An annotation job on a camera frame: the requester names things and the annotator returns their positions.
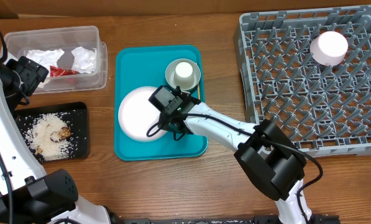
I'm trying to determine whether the wooden chopstick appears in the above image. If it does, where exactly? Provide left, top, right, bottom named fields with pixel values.
left=197, top=84, right=202, bottom=101

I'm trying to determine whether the white paper napkin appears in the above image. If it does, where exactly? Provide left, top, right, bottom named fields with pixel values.
left=26, top=49, right=65, bottom=88

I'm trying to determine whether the white paper cup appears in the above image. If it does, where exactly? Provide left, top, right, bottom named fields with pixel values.
left=173, top=62, right=195, bottom=90

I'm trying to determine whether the grey bowl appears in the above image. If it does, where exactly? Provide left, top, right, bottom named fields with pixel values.
left=165, top=58, right=201, bottom=92

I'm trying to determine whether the red candy wrapper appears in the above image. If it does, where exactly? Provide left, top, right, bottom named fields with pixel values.
left=50, top=66, right=78, bottom=77

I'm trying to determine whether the large white plate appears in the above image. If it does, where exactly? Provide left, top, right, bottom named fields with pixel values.
left=118, top=86, right=167, bottom=142

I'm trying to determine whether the brown food scrap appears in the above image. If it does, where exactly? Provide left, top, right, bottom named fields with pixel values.
left=50, top=127, right=72, bottom=142

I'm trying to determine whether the small white plate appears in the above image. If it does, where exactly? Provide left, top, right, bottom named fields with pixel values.
left=309, top=31, right=349, bottom=66

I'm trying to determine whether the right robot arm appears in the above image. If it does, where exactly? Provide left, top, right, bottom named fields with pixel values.
left=147, top=85, right=312, bottom=223

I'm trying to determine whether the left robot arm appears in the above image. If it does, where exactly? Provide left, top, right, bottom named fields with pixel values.
left=0, top=44, right=121, bottom=223

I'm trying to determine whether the grey dishwasher rack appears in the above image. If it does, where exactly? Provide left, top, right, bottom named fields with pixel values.
left=234, top=5, right=371, bottom=157

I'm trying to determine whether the teal plastic serving tray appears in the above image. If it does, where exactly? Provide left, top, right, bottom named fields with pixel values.
left=114, top=45, right=208, bottom=161

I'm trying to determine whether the clear plastic storage bin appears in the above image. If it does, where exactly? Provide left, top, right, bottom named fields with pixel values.
left=4, top=26, right=108, bottom=94

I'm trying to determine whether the spilled rice pile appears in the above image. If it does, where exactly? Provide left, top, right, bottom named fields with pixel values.
left=21, top=112, right=79, bottom=162

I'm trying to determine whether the black plastic tray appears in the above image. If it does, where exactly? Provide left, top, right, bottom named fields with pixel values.
left=14, top=102, right=89, bottom=162

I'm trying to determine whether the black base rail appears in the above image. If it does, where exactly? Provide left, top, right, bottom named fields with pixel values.
left=119, top=215, right=341, bottom=224

